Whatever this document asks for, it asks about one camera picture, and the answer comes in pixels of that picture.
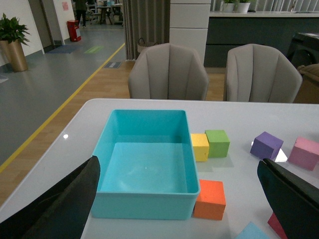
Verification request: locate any white potted plant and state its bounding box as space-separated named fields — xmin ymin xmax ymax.
xmin=237 ymin=0 xmax=251 ymax=13
xmin=220 ymin=0 xmax=237 ymax=13

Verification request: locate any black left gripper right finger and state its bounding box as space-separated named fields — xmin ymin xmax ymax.
xmin=257 ymin=158 xmax=319 ymax=239

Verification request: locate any woven basket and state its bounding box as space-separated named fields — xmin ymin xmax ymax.
xmin=137 ymin=37 xmax=159 ymax=53

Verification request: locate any potted plant gold pot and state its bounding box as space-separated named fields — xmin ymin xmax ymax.
xmin=0 ymin=13 xmax=29 ymax=72

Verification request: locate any dark counter cabinet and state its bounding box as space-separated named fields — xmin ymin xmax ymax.
xmin=204 ymin=11 xmax=319 ymax=68

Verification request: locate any white potted plant left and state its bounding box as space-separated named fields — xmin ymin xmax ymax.
xmin=220 ymin=0 xmax=237 ymax=13

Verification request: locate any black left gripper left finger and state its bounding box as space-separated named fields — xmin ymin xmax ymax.
xmin=0 ymin=156 xmax=100 ymax=239

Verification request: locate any person in hallway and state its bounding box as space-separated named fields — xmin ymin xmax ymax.
xmin=73 ymin=0 xmax=87 ymax=28

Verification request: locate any teal plastic bin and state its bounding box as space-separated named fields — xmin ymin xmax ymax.
xmin=91 ymin=109 xmax=200 ymax=220

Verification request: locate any right beige chair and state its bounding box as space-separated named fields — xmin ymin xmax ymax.
xmin=223 ymin=44 xmax=302 ymax=103

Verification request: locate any white potted plant right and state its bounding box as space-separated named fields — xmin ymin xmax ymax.
xmin=237 ymin=0 xmax=251 ymax=13

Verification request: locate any grey curtain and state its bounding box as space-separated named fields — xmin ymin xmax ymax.
xmin=123 ymin=0 xmax=170 ymax=60

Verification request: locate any orange foam cube near teal bin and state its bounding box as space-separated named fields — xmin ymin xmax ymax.
xmin=193 ymin=179 xmax=226 ymax=221

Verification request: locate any yellow foam cube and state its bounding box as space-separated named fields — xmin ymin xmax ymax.
xmin=191 ymin=133 xmax=209 ymax=162

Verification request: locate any white cabinet column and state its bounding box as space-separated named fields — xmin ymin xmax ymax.
xmin=169 ymin=0 xmax=211 ymax=62

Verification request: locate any pink foam cube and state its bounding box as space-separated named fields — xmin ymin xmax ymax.
xmin=288 ymin=136 xmax=319 ymax=171

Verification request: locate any red bin in hallway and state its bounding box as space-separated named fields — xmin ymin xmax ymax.
xmin=67 ymin=20 xmax=81 ymax=42

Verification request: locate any left beige chair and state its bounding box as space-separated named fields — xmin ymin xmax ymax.
xmin=128 ymin=43 xmax=209 ymax=101

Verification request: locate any light blue foam cube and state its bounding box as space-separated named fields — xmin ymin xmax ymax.
xmin=235 ymin=222 xmax=269 ymax=239

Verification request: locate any beige chair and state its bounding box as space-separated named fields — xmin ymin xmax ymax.
xmin=128 ymin=43 xmax=209 ymax=101
xmin=223 ymin=44 xmax=302 ymax=103

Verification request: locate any red foam cube near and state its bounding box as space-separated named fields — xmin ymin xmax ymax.
xmin=268 ymin=213 xmax=288 ymax=239

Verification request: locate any black appliance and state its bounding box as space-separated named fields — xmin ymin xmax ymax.
xmin=287 ymin=32 xmax=319 ymax=68

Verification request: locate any green foam cube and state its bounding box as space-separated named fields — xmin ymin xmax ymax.
xmin=205 ymin=129 xmax=230 ymax=158

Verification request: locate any purple foam cube far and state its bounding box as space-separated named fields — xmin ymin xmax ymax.
xmin=250 ymin=131 xmax=284 ymax=160

